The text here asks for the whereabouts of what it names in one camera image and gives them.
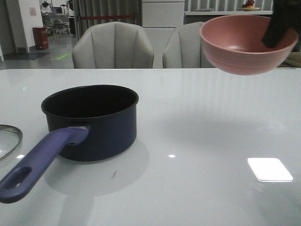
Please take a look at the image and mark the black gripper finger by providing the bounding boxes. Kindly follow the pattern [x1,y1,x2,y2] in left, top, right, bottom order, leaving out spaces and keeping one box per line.
[261,0,301,48]

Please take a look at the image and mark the pink bowl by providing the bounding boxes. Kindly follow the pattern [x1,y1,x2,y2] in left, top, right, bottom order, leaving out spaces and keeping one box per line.
[199,15,298,75]

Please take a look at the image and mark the dark blue saucepan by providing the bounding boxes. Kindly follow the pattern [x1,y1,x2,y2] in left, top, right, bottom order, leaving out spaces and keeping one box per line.
[0,85,139,203]

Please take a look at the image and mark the fruit plate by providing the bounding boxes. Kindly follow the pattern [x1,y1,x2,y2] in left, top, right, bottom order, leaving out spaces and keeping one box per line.
[240,0,261,11]

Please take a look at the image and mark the beige cushion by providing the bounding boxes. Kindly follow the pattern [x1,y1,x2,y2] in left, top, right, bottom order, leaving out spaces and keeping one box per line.
[285,52,301,68]

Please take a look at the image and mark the dark grey counter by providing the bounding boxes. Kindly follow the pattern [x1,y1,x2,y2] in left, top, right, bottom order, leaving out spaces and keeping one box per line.
[183,10,272,24]

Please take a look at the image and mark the right beige upholstered chair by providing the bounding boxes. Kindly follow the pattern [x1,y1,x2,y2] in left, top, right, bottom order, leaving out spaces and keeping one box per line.
[162,22,214,68]

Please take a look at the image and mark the beige upholstered chair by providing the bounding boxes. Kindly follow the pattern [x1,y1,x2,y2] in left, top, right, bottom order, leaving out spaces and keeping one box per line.
[72,22,154,69]
[162,22,214,68]

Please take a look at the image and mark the white cabinet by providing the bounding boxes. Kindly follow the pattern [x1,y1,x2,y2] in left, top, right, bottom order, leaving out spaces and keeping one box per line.
[142,0,185,49]

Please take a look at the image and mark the left beige upholstered chair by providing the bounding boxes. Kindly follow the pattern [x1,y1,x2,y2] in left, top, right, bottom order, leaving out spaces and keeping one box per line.
[72,22,154,69]

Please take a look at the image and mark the red barrier belt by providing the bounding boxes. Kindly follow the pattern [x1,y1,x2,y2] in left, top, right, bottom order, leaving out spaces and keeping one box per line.
[80,14,136,20]

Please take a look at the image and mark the grey curtain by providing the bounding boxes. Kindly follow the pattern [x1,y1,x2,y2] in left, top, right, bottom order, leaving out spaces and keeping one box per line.
[72,0,142,40]

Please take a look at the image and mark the red trash bin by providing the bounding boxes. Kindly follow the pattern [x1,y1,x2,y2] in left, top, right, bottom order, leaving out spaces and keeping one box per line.
[32,27,49,50]

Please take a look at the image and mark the dark floor mat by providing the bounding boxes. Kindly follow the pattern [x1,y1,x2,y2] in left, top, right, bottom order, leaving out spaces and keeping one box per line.
[4,52,50,60]

